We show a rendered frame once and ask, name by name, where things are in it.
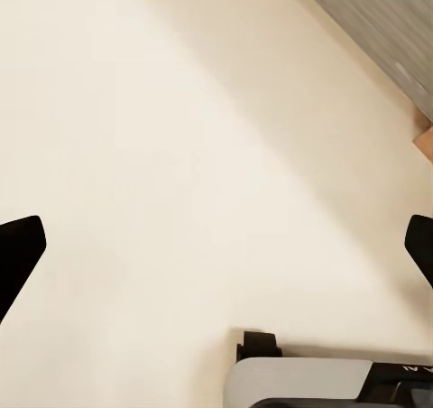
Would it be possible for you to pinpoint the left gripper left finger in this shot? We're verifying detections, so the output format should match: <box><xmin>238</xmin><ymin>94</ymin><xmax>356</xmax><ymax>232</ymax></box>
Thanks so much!
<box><xmin>0</xmin><ymin>214</ymin><xmax>47</xmax><ymax>322</ymax></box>

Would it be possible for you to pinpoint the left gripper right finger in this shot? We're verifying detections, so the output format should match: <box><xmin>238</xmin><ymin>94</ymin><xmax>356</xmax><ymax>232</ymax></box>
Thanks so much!
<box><xmin>404</xmin><ymin>214</ymin><xmax>433</xmax><ymax>286</ymax></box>

